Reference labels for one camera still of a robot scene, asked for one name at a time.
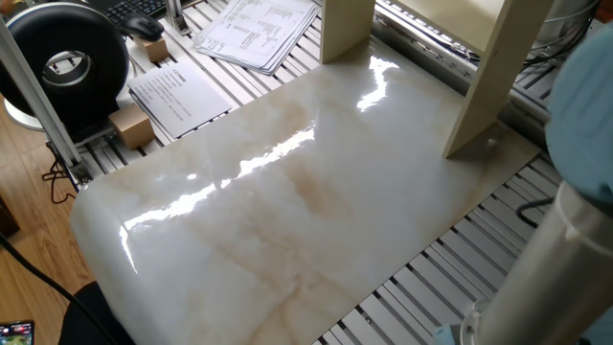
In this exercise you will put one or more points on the silver UR5 robot arm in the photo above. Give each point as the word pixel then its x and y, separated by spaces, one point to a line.
pixel 551 278

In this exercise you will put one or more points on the cream wooden shelf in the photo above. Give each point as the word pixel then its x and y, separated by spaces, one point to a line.
pixel 479 96

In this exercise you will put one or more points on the white marble pattern board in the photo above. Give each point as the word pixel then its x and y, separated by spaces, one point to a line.
pixel 268 230

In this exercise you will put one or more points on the stack of printed papers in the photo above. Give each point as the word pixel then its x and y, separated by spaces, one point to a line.
pixel 258 33

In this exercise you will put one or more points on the single printed paper sheet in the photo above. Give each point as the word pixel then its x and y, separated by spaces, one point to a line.
pixel 179 98

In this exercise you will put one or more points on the large wooden block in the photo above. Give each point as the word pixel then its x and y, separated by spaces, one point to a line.
pixel 131 127

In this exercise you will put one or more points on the small wooden block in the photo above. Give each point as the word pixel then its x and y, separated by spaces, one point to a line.
pixel 153 49

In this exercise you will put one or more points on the short metal stand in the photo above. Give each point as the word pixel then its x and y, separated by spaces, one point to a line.
pixel 177 16

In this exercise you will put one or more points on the black computer mouse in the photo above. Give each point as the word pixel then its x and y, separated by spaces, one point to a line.
pixel 143 26

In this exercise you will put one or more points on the black keyboard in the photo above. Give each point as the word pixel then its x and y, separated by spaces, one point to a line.
pixel 136 8

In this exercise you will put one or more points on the black round fan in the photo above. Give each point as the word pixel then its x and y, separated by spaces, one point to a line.
pixel 29 72

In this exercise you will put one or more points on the dark brown furniture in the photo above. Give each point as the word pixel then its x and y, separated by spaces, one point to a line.
pixel 7 218

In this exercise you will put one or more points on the smartphone with lit screen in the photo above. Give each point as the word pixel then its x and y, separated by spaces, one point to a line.
pixel 16 334

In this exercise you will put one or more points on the aluminium frame post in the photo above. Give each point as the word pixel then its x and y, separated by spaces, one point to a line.
pixel 45 110

